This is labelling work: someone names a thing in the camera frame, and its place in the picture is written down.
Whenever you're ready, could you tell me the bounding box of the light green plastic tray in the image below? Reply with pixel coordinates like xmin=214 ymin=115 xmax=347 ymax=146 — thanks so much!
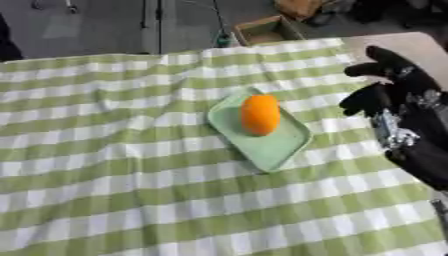
xmin=206 ymin=87 xmax=315 ymax=173

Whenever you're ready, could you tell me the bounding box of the brown bag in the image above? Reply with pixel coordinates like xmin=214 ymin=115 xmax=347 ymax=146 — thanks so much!
xmin=273 ymin=0 xmax=340 ymax=22

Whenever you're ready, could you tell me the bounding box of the tan cardboard box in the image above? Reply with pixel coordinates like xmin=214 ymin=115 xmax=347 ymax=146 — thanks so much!
xmin=232 ymin=14 xmax=307 ymax=47

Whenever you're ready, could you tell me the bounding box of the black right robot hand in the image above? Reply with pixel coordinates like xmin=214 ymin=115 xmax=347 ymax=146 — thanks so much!
xmin=337 ymin=45 xmax=448 ymax=192

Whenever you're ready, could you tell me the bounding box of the orange oval toy fruit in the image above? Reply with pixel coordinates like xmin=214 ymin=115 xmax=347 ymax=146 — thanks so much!
xmin=239 ymin=94 xmax=284 ymax=137

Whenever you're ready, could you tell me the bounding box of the black tripod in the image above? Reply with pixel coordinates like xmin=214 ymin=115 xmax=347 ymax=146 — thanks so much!
xmin=138 ymin=0 xmax=167 ymax=56

